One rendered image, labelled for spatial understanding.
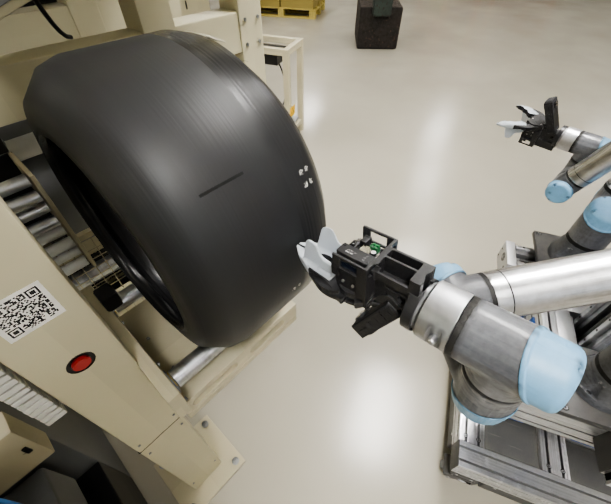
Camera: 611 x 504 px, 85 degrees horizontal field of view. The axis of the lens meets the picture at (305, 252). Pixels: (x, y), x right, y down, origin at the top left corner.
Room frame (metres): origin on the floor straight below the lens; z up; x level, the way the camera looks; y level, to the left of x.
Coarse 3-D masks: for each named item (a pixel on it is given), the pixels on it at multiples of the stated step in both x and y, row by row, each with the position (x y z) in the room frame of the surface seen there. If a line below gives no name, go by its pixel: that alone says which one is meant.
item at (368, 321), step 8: (384, 304) 0.24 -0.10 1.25; (360, 312) 0.28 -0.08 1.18; (368, 312) 0.26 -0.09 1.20; (376, 312) 0.24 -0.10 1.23; (384, 312) 0.24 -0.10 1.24; (392, 312) 0.23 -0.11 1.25; (400, 312) 0.23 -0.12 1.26; (360, 320) 0.26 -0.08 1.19; (368, 320) 0.25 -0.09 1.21; (376, 320) 0.24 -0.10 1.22; (384, 320) 0.23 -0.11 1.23; (392, 320) 0.23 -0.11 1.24; (360, 328) 0.25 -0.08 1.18; (368, 328) 0.24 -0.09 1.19; (376, 328) 0.24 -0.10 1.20
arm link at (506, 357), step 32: (480, 320) 0.18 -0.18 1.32; (512, 320) 0.18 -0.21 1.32; (448, 352) 0.17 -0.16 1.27; (480, 352) 0.15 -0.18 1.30; (512, 352) 0.15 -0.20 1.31; (544, 352) 0.14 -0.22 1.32; (576, 352) 0.14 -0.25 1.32; (480, 384) 0.14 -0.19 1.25; (512, 384) 0.13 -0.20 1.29; (544, 384) 0.12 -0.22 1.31; (576, 384) 0.11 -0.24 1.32
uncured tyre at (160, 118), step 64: (64, 64) 0.47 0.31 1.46; (128, 64) 0.47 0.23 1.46; (192, 64) 0.50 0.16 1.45; (64, 128) 0.39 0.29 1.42; (128, 128) 0.37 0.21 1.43; (192, 128) 0.40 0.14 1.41; (256, 128) 0.44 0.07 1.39; (128, 192) 0.32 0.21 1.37; (192, 192) 0.33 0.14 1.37; (256, 192) 0.37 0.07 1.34; (320, 192) 0.45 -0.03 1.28; (128, 256) 0.56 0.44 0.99; (192, 256) 0.28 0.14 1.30; (256, 256) 0.32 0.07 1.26; (192, 320) 0.28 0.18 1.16; (256, 320) 0.29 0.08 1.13
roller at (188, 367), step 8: (192, 352) 0.34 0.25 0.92; (200, 352) 0.34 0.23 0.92; (208, 352) 0.34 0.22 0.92; (216, 352) 0.34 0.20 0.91; (184, 360) 0.32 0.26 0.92; (192, 360) 0.32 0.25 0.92; (200, 360) 0.32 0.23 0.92; (208, 360) 0.33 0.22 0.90; (176, 368) 0.30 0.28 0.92; (184, 368) 0.30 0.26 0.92; (192, 368) 0.30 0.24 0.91; (200, 368) 0.31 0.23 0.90; (176, 376) 0.28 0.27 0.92; (184, 376) 0.29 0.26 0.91; (192, 376) 0.29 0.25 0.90; (176, 384) 0.27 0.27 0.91
